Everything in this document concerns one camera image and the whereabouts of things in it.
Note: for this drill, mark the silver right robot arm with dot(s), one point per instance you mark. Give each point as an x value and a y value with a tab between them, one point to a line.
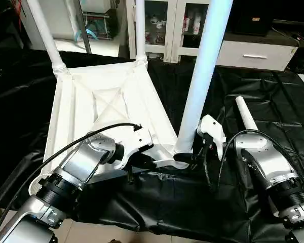
268	162

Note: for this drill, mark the white glass-door cabinet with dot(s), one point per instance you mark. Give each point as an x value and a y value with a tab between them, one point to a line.
172	33

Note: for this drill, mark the black box with orange label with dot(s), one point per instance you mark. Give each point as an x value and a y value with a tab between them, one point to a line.
253	20

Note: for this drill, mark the black mat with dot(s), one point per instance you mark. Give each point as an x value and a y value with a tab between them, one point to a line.
167	202

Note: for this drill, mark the black TV stand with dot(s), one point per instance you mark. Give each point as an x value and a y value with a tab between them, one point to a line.
301	33

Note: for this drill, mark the white plastic table top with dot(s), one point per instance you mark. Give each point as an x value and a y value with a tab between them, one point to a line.
78	106

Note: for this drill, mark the white drawer unit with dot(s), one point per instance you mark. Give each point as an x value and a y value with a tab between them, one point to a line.
258	57

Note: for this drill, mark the white plastic table leg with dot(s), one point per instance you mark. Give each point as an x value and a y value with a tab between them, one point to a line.
245	114
140	30
205	71
48	38

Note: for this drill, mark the light blue plastic stand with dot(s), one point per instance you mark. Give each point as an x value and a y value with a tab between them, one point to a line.
90	33

